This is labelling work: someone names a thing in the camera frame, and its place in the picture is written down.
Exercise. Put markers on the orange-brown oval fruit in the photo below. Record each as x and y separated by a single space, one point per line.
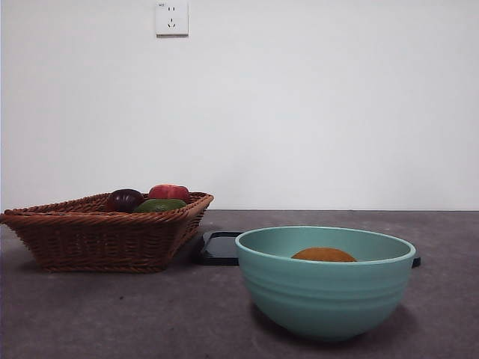
323 255

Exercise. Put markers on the teal ribbed bowl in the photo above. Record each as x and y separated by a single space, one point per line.
325 295

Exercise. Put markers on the red round fruit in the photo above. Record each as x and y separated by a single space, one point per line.
168 192

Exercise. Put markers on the dark rectangular tray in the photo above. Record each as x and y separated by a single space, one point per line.
217 250

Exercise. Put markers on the green oval fruit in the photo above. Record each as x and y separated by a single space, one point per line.
161 205

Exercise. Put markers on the dark purple round fruit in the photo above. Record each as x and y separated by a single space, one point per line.
123 198

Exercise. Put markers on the brown wicker basket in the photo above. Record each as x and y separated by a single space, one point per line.
101 243

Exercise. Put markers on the white wall socket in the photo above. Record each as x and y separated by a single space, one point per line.
172 18

